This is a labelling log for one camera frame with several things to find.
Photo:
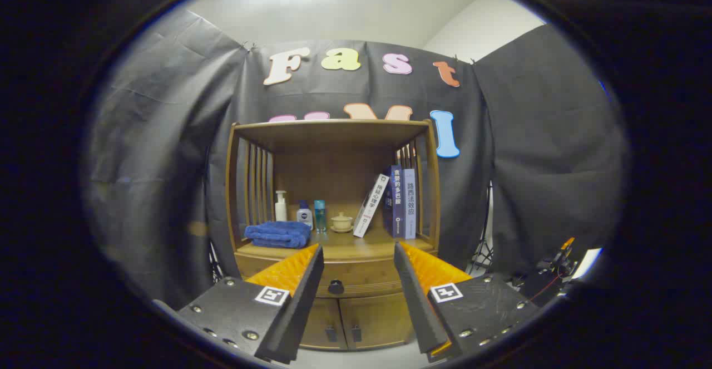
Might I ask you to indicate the black backdrop cloth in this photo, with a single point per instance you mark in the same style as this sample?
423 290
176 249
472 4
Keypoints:
167 135

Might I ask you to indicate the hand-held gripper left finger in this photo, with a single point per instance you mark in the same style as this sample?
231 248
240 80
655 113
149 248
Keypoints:
303 302

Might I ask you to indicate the white bottle with blue cap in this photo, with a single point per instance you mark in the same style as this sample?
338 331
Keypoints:
304 217

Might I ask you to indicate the pale purple book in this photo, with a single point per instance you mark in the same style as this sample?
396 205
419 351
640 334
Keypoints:
410 205

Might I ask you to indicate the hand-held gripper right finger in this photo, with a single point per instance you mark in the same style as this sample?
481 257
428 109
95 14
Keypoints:
414 302

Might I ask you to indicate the blue folded towel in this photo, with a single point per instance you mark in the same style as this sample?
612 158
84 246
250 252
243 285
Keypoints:
278 234

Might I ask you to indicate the white book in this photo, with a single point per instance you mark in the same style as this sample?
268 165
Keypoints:
371 206

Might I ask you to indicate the wooden countertop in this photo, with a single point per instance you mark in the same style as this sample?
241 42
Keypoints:
356 246

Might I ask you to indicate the black and orange device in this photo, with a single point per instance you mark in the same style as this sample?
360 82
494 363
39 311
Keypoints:
559 260

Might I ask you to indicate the wooden cabinet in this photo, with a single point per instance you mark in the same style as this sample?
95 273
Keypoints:
334 163

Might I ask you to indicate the cream lidded teacup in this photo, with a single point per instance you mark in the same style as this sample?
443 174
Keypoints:
341 223

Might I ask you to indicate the wooden drawer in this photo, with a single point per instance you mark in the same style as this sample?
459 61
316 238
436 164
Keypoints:
361 275

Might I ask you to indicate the clear blue bottle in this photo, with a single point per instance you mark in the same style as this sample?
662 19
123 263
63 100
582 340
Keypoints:
320 216

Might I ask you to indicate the black tripod stand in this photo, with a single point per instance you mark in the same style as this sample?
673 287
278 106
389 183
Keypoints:
483 255
214 263

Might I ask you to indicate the wooden cabinet door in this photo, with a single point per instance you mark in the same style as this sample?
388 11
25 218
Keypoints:
378 319
321 321

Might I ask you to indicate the dark blue book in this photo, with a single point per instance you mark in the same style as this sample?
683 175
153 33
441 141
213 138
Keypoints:
397 202

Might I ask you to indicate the white pump bottle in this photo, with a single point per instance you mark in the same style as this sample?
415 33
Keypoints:
281 210

